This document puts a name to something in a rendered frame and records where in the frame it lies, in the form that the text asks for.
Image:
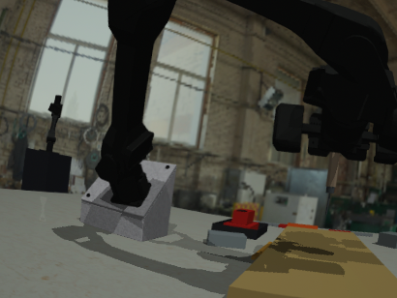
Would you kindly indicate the tan panel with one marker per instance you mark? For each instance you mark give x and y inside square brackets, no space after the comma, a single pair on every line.
[315,263]

